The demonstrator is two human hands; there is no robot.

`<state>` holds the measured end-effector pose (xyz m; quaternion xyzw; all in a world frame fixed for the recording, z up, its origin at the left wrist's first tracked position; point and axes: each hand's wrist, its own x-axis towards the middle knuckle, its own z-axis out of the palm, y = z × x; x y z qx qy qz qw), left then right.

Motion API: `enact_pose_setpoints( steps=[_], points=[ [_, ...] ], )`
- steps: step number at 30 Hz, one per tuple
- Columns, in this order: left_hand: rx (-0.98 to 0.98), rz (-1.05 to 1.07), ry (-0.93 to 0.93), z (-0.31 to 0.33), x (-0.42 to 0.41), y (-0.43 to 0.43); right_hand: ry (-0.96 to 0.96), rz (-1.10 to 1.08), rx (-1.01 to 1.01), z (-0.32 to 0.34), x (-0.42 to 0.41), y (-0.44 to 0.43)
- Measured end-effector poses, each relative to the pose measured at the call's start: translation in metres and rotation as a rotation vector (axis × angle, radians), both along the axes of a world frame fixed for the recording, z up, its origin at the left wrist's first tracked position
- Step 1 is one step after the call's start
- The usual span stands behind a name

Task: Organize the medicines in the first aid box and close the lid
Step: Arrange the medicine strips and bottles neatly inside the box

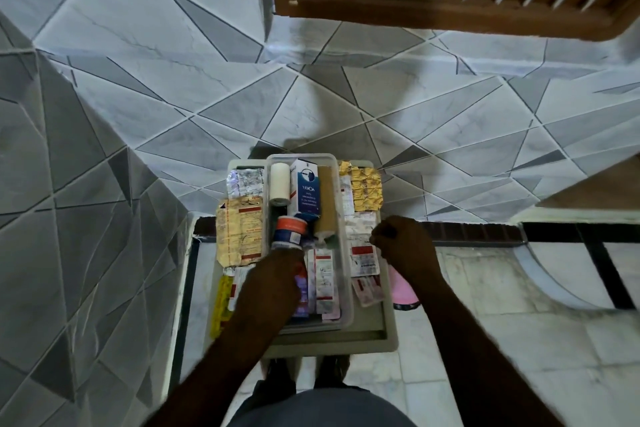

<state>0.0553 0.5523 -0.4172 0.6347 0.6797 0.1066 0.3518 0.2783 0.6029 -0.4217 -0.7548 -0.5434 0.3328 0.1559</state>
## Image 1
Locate white blue medicine box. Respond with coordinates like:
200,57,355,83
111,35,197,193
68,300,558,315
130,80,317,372
289,159,322,218

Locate clear plastic first aid box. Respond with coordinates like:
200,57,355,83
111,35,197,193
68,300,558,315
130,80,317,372
265,153,355,335

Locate grey shorts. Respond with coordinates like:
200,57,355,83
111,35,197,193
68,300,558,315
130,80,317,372
227,381,419,427

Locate person's left hand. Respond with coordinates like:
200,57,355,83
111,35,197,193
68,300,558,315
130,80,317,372
235,249,306,322

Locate pink lidded trash bin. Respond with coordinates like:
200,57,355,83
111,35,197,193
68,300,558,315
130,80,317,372
389,264,421,312

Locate person's right hand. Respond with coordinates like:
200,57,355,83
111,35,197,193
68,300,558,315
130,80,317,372
369,215,441,288

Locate person's right forearm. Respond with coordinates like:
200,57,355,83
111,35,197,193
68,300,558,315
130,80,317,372
409,271,566,427

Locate white bandage roll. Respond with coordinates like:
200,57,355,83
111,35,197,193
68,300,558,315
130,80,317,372
269,162,292,206

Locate white plastic drawer cabinet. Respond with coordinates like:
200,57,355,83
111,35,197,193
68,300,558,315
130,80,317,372
205,159,399,360

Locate gold foil tablet strips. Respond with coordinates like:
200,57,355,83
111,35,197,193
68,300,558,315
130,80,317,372
339,159,385,212

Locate yellow sachet pack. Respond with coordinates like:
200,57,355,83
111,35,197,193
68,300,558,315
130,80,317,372
209,274,236,340

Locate beige bandage roll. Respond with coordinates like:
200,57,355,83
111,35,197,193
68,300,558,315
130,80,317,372
313,166,337,245

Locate beige tablet strip pack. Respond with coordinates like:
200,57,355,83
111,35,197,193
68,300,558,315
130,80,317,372
215,195,265,268

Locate white red-blue label medicine bottle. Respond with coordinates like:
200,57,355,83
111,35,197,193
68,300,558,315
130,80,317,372
271,213,309,252

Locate person's left forearm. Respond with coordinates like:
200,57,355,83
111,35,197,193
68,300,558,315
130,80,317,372
152,301,296,427

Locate dark shoe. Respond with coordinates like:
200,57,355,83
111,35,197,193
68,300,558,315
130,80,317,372
315,355,351,388
265,359,301,385

